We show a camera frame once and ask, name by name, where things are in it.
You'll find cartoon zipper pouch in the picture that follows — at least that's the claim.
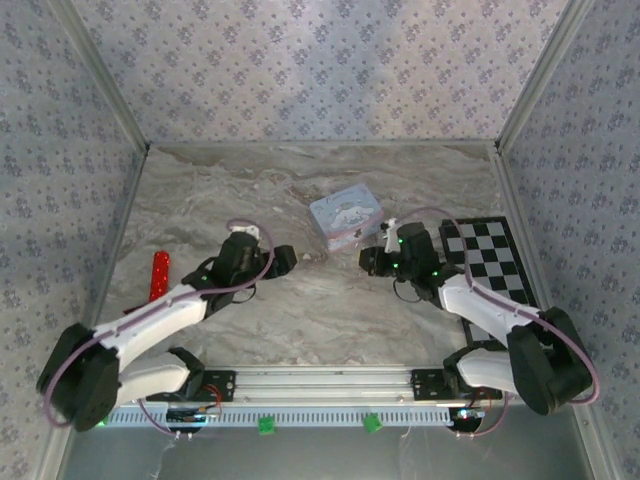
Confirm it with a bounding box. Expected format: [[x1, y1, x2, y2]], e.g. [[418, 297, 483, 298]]
[[307, 184, 386, 252]]

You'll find black grey chessboard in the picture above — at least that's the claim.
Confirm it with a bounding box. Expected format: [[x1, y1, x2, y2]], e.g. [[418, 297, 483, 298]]
[[438, 215, 544, 346]]

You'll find red glitter tube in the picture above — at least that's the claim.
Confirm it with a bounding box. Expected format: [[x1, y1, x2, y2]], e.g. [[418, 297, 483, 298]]
[[148, 250, 172, 304]]

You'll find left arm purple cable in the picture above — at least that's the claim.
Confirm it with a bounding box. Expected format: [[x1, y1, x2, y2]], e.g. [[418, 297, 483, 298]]
[[42, 217, 277, 440]]

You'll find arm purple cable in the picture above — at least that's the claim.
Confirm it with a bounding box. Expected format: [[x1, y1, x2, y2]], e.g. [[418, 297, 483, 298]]
[[397, 205, 602, 441], [42, 217, 277, 440]]

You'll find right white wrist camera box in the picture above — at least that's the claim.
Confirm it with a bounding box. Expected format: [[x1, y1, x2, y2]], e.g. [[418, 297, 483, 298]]
[[380, 216, 402, 252]]

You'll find aluminium table side rail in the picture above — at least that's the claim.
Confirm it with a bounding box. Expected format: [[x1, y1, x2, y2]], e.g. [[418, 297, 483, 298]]
[[65, 144, 151, 367], [491, 148, 572, 364]]

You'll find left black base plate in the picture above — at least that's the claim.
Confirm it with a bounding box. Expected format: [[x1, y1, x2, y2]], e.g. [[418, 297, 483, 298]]
[[184, 368, 237, 403]]

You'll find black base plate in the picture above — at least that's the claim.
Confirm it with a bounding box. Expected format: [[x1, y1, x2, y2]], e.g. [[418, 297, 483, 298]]
[[410, 368, 503, 402], [184, 368, 237, 403]]

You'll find aluminium mounting rail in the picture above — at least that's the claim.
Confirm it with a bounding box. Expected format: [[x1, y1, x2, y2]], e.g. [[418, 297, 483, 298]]
[[114, 364, 521, 406]]

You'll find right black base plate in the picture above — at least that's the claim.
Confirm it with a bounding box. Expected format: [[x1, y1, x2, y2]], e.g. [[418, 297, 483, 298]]
[[410, 368, 503, 402]]

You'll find white slotted cable duct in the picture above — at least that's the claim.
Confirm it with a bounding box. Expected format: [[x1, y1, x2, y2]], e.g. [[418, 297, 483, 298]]
[[102, 405, 455, 429]]

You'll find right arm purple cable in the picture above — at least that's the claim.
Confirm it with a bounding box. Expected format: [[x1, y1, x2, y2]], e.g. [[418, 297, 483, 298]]
[[397, 205, 602, 441]]

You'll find aluminium frame post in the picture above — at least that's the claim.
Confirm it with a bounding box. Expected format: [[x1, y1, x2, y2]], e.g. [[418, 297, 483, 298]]
[[48, 0, 151, 151], [494, 0, 597, 151]]

